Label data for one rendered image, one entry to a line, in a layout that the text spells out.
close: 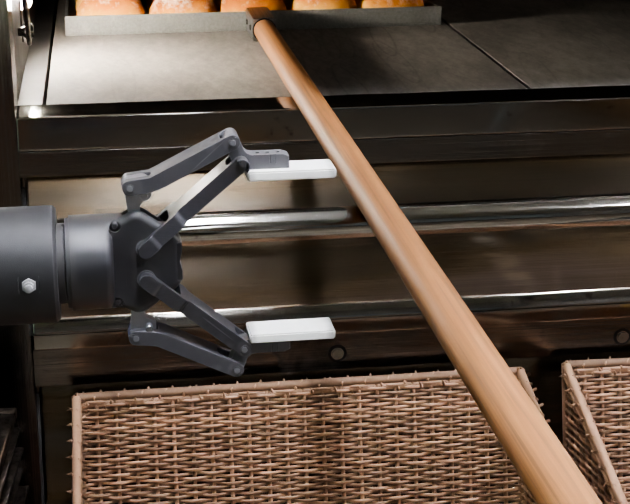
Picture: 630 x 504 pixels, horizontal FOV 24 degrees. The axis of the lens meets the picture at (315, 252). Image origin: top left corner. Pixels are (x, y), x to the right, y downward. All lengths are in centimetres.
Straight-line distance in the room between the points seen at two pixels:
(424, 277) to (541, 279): 72
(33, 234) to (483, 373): 38
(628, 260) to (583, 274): 6
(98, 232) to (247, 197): 61
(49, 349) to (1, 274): 64
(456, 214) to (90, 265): 38
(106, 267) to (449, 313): 27
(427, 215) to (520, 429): 51
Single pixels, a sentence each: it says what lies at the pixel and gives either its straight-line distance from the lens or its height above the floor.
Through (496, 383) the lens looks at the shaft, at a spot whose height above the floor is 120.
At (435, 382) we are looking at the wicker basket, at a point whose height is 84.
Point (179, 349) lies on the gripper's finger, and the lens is 117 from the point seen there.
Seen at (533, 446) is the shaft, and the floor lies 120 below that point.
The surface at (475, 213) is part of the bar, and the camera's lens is 135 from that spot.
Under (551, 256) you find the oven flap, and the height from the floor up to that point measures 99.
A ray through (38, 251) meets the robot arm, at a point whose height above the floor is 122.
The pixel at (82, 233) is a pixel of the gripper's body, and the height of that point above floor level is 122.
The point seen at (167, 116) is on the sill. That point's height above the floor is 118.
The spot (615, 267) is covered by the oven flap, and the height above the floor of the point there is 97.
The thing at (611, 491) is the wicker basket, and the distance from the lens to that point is 168.
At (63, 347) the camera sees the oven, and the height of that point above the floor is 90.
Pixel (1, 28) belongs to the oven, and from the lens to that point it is 164.
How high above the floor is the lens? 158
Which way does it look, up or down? 19 degrees down
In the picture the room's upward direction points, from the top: straight up
